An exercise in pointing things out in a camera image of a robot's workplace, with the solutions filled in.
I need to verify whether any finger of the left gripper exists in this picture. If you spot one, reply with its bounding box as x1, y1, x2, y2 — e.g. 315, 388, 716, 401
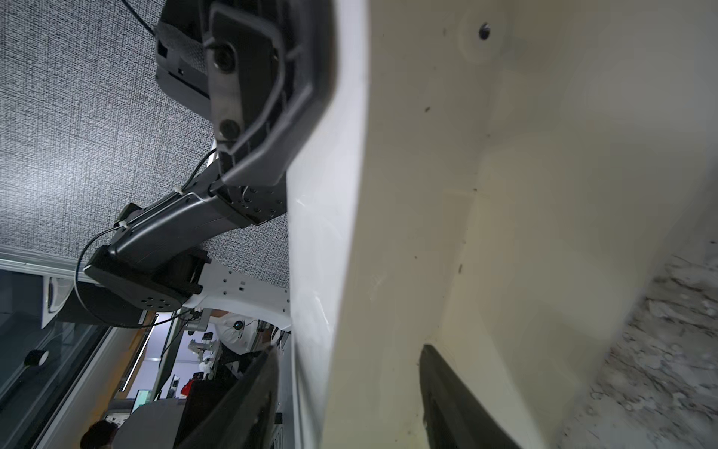
203, 1, 336, 186

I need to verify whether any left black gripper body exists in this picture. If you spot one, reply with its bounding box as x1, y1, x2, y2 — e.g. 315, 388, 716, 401
154, 0, 211, 121

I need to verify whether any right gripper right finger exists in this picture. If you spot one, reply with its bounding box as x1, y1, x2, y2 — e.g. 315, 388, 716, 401
419, 344, 518, 448

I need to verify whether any white wrap dispenser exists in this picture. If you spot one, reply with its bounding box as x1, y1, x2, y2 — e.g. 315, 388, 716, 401
288, 1, 717, 448

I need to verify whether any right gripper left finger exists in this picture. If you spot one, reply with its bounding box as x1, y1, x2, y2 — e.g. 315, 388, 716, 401
173, 347, 280, 448

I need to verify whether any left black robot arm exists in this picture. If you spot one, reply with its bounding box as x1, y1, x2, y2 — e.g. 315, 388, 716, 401
78, 1, 335, 329

